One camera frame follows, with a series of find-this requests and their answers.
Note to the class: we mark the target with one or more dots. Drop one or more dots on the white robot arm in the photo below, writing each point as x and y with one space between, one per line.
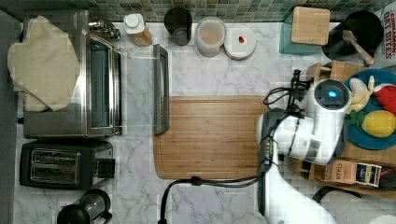
315 133

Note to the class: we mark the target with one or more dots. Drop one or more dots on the bamboo drawer organizer shelf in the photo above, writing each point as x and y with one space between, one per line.
352 152

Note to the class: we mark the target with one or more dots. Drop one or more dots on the bamboo cutting board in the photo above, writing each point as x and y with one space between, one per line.
210 136

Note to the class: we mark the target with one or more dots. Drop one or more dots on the stainless toaster oven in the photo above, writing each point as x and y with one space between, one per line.
117 91

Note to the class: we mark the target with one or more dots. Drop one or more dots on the white round lidded container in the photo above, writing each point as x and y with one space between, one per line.
240 42

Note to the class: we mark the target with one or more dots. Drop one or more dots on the round clear lidded container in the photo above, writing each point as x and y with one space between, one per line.
209 36

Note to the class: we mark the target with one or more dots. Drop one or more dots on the dark grey cup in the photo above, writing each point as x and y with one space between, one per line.
178 23

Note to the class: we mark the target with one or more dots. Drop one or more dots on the amber bottle white cap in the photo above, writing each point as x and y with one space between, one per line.
137 29

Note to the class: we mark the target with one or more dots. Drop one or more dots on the black two-slot toaster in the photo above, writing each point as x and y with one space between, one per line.
66 164

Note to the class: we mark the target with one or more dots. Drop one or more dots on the brown stash tea box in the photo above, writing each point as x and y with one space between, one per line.
341 172

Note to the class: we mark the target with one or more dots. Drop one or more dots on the beige oven mitt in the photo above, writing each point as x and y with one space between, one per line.
44 67

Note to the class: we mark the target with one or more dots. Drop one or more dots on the blue plate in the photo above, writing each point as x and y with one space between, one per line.
356 134

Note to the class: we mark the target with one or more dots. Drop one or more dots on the toy banana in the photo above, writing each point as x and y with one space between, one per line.
361 93

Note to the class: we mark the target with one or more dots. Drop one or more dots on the wooden spatula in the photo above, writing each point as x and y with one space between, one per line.
352 40

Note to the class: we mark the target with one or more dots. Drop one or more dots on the black pan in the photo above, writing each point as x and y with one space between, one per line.
364 25

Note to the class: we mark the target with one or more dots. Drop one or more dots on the cinnamon bites cereal box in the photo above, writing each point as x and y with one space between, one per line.
385 55

